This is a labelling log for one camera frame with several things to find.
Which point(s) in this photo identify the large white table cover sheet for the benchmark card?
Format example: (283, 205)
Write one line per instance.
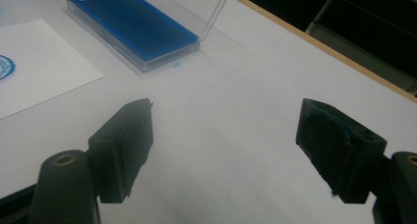
(246, 86)

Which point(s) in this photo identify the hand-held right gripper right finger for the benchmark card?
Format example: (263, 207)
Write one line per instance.
(341, 152)

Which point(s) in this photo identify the blue ink pad clear case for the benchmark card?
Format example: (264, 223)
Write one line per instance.
(131, 24)

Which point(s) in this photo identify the small white paper sheet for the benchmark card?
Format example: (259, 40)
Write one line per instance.
(42, 70)

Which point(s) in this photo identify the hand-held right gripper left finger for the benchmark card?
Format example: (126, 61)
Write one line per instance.
(118, 145)

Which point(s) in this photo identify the white metal desk frame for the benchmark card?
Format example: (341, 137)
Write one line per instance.
(360, 57)

